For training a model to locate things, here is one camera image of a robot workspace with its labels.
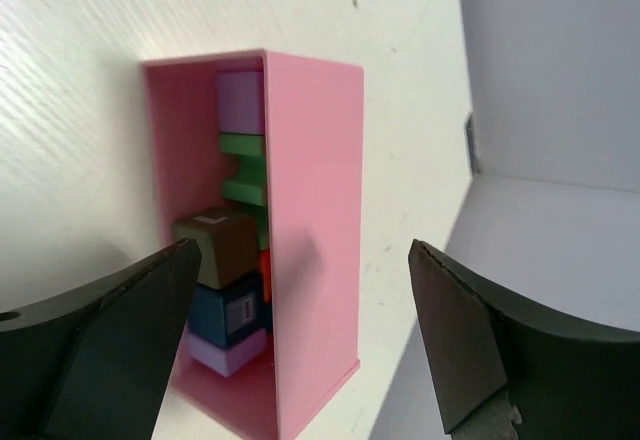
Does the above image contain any brown cube block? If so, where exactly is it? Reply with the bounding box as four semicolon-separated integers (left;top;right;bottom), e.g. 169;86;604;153
172;207;259;290

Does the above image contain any purple cube block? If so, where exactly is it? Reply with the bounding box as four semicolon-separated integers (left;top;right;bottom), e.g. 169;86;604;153
216;71;265;135

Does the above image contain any green rectangular block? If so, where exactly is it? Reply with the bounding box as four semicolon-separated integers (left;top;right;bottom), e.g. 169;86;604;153
219;133;268;207

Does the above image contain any pink plastic box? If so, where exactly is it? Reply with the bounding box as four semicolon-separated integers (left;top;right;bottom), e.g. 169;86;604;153
141;49;364;439

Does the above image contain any blue cube block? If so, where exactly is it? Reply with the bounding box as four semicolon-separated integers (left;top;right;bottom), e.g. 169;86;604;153
187;272;265;349

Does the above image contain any orange cube block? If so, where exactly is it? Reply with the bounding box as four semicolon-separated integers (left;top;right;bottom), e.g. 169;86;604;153
260;250;272;303

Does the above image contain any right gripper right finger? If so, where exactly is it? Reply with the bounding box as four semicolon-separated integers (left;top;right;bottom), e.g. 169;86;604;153
408;240;639;439

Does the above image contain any small purple block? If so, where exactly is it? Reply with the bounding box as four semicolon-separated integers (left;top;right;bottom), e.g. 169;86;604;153
187;328;267;378

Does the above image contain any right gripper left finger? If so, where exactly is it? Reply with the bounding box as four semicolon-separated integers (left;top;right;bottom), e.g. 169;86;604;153
1;239;201;439

